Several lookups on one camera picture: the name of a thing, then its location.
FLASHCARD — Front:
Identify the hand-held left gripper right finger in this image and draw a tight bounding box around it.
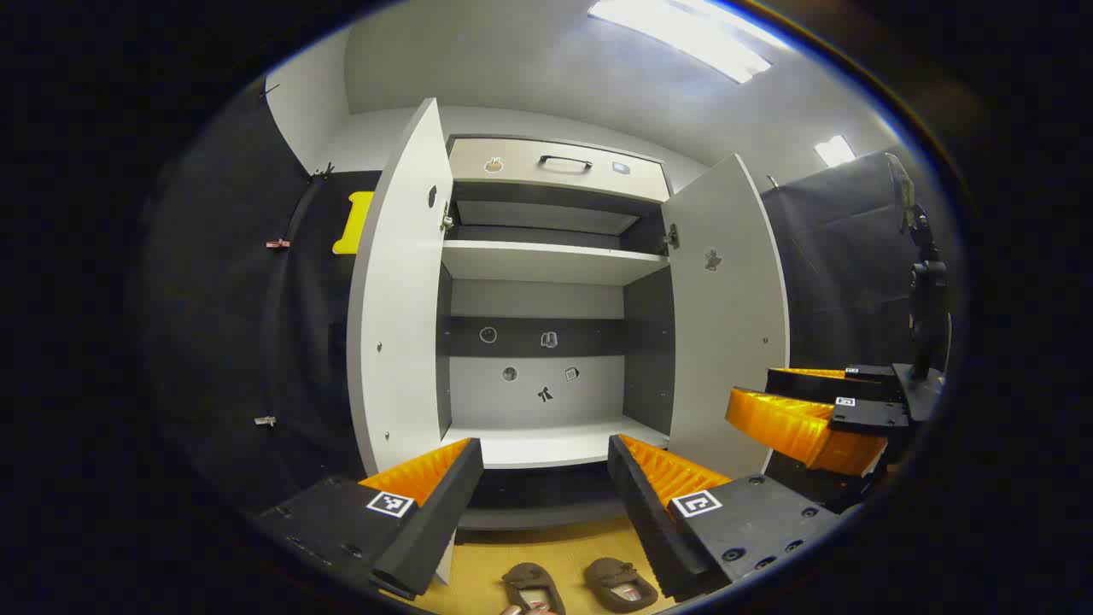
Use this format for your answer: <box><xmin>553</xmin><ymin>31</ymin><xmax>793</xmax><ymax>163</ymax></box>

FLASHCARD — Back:
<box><xmin>608</xmin><ymin>433</ymin><xmax>842</xmax><ymax>603</ymax></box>

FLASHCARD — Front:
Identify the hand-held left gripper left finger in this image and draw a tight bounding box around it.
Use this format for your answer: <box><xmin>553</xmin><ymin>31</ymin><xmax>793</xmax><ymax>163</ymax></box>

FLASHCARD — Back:
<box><xmin>256</xmin><ymin>437</ymin><xmax>484</xmax><ymax>600</ymax></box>

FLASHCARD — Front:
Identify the brown fuzzy shoe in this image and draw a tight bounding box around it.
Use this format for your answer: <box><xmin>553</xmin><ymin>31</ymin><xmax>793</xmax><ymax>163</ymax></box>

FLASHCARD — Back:
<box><xmin>584</xmin><ymin>558</ymin><xmax>658</xmax><ymax>613</ymax></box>
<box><xmin>502</xmin><ymin>562</ymin><xmax>566</xmax><ymax>615</ymax></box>

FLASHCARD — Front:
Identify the white shoe cabinet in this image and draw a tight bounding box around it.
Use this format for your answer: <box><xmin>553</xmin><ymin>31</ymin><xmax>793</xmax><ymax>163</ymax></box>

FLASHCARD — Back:
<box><xmin>435</xmin><ymin>132</ymin><xmax>675</xmax><ymax>530</ymax></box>

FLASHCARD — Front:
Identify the small ceiling light panel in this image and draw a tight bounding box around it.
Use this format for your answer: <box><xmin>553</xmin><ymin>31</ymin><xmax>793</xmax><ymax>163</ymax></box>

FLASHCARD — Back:
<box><xmin>813</xmin><ymin>135</ymin><xmax>857</xmax><ymax>168</ymax></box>

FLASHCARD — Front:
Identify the large ceiling light panel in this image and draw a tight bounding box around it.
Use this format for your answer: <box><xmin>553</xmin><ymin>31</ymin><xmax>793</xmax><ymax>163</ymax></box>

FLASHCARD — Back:
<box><xmin>587</xmin><ymin>0</ymin><xmax>795</xmax><ymax>85</ymax></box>

